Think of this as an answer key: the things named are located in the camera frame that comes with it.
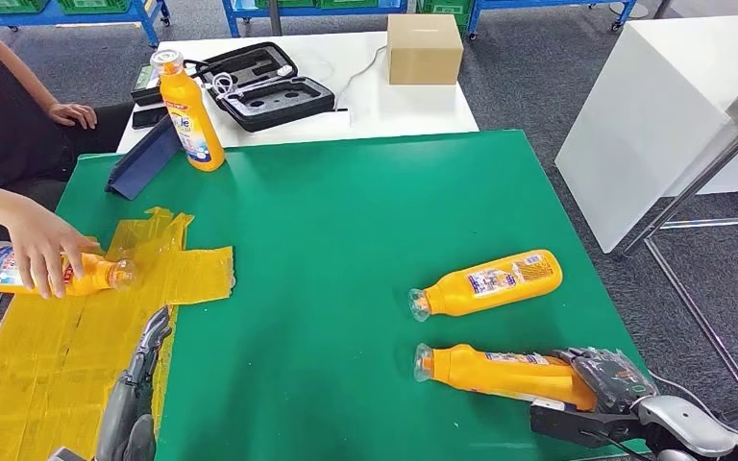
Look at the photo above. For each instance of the person's right hand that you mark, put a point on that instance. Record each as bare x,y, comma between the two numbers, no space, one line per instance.
44,254

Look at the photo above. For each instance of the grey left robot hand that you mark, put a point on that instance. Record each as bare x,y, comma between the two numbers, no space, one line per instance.
127,420

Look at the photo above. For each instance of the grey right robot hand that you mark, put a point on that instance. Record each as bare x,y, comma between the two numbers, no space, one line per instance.
611,378

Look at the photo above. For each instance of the person's left hand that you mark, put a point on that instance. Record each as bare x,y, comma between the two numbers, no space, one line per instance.
73,114

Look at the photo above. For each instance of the orange detergent bottle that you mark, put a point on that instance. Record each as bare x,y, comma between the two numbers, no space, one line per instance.
191,121
98,275
496,283
490,375

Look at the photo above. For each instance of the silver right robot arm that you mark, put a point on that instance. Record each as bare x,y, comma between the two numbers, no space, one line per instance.
687,426

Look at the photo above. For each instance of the person's left forearm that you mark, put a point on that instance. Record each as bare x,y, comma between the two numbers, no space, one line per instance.
25,76

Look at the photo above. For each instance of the black smartphone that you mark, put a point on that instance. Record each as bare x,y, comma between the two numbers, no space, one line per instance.
146,118

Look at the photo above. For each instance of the black device with green label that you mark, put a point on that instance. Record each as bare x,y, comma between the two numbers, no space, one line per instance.
145,86

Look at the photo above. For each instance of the yellow tape patch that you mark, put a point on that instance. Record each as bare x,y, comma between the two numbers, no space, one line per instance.
76,356

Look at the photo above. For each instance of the blue tablet case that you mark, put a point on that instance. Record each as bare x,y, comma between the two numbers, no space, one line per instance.
143,165

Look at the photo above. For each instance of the green plastic crate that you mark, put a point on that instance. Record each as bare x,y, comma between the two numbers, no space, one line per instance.
346,3
95,6
286,3
443,11
6,6

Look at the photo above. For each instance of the black foam-lined case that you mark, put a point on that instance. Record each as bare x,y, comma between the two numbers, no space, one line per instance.
277,105

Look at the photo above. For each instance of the white cabinet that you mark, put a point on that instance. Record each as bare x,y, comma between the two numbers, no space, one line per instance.
643,114

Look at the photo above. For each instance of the white table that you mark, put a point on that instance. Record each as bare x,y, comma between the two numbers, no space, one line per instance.
401,111

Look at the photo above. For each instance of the cardboard box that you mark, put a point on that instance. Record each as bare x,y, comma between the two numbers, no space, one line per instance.
425,51

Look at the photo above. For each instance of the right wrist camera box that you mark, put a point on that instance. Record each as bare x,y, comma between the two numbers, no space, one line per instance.
566,423

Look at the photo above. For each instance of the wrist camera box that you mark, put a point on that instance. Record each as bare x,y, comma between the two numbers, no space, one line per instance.
566,423
66,455

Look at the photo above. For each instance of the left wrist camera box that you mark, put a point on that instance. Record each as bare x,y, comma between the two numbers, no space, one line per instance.
66,455

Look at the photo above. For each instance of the blue cart frame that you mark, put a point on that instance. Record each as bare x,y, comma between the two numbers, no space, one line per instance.
232,22
149,22
474,22

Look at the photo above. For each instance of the grey post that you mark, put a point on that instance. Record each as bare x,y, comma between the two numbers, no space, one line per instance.
275,18

